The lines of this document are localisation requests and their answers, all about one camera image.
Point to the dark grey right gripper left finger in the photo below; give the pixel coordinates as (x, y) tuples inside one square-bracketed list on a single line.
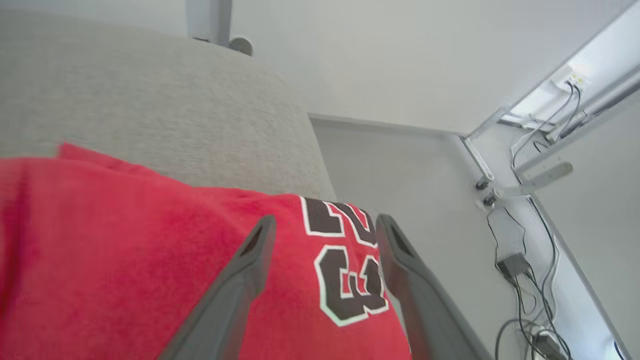
[(230, 310)]

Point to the grey fabric sofa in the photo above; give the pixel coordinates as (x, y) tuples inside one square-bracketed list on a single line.
[(150, 110)]

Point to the grey metal post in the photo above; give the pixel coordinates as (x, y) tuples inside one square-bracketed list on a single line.
[(210, 20)]

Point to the aluminium rail piece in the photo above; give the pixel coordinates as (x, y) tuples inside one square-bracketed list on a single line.
[(477, 157)]

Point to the dark grey power adapter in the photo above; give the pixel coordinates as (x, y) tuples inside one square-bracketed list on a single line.
[(547, 345)]

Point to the grey rounded metal bracket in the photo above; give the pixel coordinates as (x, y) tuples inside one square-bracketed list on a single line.
[(242, 46)]

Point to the grey metal frame beam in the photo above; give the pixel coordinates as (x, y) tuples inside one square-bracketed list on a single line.
[(600, 107)]

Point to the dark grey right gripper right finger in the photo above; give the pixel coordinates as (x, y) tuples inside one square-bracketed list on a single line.
[(425, 310)]

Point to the white wall power outlet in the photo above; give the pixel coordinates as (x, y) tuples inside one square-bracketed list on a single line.
[(570, 78)]

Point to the black round knob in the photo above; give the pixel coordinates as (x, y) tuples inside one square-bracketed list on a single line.
[(489, 200), (482, 184)]

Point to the red white basketball jersey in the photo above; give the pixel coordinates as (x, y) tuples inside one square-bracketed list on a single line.
[(125, 260)]

